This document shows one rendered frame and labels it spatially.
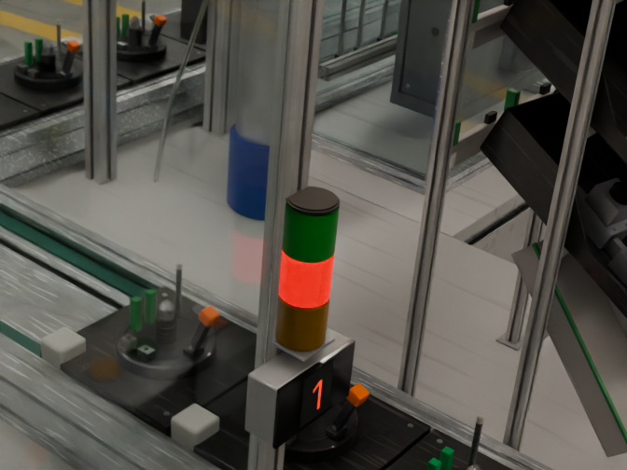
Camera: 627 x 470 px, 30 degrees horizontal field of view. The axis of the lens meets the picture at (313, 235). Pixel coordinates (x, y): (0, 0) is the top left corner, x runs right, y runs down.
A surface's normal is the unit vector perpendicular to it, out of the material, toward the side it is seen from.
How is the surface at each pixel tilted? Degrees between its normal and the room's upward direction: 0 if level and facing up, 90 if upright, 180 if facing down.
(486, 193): 0
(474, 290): 0
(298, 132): 90
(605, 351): 45
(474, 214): 0
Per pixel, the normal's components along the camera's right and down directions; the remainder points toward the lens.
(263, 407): -0.62, 0.34
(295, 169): 0.78, 0.36
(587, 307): 0.53, -0.32
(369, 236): 0.08, -0.87
